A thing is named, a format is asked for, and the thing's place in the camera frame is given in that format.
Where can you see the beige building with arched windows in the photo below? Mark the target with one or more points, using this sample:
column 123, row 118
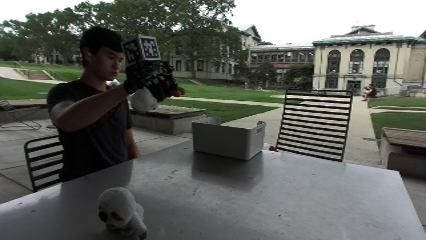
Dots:
column 367, row 63

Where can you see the metal folding lounge chair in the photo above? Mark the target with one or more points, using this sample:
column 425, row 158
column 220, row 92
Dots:
column 15, row 115

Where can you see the white marker cube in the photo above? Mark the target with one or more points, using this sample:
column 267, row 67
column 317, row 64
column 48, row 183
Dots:
column 142, row 49

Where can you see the white plastic storage bin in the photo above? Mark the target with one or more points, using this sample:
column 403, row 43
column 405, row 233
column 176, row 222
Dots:
column 228, row 138

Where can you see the white fluffy soft toy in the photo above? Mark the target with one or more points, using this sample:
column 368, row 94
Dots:
column 120, row 211

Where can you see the the person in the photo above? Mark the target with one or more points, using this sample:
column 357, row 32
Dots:
column 91, row 110

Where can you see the black slatted metal chair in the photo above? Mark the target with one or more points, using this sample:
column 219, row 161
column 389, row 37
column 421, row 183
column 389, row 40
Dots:
column 316, row 124
column 43, row 163

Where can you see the concrete bench with wooden top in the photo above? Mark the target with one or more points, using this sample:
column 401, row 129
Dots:
column 404, row 150
column 168, row 116

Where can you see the small red object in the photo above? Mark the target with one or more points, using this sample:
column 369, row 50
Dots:
column 272, row 148

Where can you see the white soft toy duck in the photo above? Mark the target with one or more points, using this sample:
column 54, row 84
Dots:
column 144, row 100

